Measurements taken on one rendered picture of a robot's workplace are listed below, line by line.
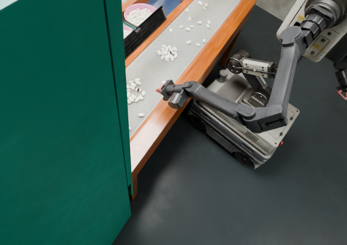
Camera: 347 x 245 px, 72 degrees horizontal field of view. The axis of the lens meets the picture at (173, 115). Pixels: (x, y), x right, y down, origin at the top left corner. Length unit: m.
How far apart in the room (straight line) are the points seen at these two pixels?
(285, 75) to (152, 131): 0.71
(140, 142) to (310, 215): 1.60
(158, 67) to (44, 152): 1.26
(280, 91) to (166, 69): 0.86
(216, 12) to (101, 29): 1.81
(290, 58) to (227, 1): 1.34
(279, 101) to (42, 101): 0.72
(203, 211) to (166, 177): 0.38
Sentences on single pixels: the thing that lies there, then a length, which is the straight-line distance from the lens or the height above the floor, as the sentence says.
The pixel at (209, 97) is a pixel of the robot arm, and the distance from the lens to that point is 1.02.
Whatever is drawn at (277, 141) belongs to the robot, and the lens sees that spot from 1.85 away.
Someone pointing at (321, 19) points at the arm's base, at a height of 1.39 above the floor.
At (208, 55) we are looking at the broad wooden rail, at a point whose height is 0.76.
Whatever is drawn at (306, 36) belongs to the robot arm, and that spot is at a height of 1.36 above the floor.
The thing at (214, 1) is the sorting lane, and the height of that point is 0.74.
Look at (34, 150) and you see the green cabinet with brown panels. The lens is 0.37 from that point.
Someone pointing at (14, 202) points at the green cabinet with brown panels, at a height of 1.54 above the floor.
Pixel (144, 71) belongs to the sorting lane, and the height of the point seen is 0.74.
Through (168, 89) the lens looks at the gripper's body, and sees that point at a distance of 1.22.
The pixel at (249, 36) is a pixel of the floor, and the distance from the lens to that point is 3.23.
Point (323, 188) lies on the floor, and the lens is 2.53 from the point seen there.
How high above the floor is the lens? 1.92
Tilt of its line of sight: 59 degrees down
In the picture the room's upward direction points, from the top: 15 degrees clockwise
